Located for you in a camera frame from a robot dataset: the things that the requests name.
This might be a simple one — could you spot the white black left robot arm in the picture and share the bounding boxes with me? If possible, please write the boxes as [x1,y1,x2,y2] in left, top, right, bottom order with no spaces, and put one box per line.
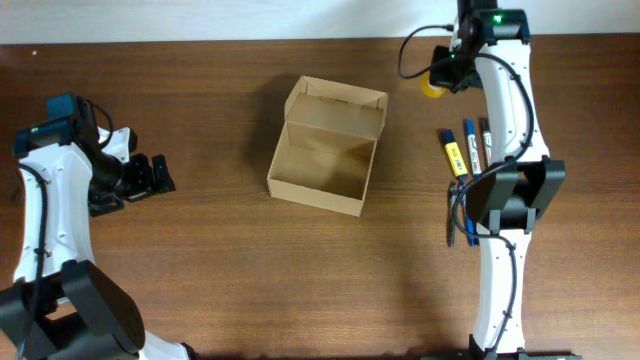
[1,93,198,359]

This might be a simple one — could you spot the yellow highlighter black cap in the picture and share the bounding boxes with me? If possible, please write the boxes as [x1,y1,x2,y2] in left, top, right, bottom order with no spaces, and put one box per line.
[440,129,468,180]

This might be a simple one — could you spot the blue cap whiteboard marker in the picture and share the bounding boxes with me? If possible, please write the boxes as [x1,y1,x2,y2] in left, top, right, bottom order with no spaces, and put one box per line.
[464,119,482,177]

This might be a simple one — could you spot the brown cardboard box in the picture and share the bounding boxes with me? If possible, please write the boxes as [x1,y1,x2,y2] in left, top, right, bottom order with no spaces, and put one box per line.
[267,76,389,217]

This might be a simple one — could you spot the yellow tape roll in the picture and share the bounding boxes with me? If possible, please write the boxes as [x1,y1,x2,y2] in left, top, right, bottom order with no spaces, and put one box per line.
[420,71,448,98]

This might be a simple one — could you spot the blue clear ballpoint pen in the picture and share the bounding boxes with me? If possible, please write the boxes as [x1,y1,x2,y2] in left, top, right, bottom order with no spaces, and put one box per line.
[458,178,478,247]

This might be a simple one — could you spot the black clear ballpoint pen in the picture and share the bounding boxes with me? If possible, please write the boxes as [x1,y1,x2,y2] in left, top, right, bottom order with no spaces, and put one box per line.
[447,182,458,247]

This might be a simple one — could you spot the black cap whiteboard marker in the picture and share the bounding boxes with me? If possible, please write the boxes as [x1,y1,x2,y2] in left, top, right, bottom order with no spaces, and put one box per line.
[479,117,493,166]

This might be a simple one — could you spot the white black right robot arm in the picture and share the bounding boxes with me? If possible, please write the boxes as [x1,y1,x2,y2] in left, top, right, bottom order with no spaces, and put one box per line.
[429,1,566,359]

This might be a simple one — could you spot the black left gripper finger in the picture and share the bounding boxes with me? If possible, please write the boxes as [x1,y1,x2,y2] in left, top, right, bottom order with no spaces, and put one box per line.
[89,195,124,217]
[152,154,176,194]

